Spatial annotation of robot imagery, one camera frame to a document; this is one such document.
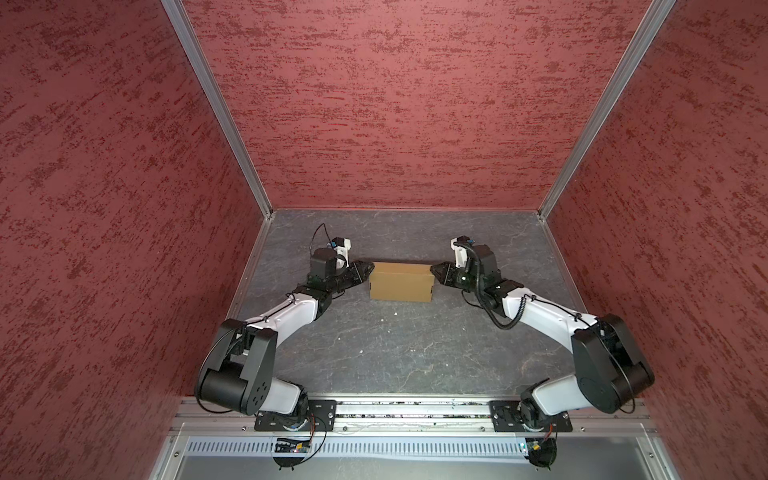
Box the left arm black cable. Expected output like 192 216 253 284
194 223 337 415

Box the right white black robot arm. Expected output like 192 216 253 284
430 261 655 431

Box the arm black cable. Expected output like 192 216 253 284
194 223 337 415
455 241 637 415

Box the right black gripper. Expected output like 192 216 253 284
428 262 483 294

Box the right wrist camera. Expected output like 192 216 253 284
450 236 501 278

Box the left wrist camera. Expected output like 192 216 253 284
310 237 351 280

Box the right small circuit board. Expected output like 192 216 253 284
526 438 549 457

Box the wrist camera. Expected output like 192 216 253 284
310 237 351 280
450 236 501 278

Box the left small circuit board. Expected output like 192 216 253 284
274 438 313 455

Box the brown cardboard box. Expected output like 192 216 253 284
369 262 435 303

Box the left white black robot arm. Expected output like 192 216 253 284
194 260 375 419

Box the small circuit board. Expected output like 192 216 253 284
526 438 549 457
274 438 313 455

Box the left aluminium corner post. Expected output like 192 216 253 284
161 0 274 221

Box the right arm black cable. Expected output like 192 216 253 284
455 241 637 415

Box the right aluminium corner post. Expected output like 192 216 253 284
538 0 676 223

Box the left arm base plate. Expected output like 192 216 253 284
254 399 338 434

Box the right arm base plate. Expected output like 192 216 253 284
488 400 573 434

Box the aluminium front rail frame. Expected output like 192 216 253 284
150 394 678 479

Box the aluminium corner post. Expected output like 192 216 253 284
538 0 676 223
161 0 274 221

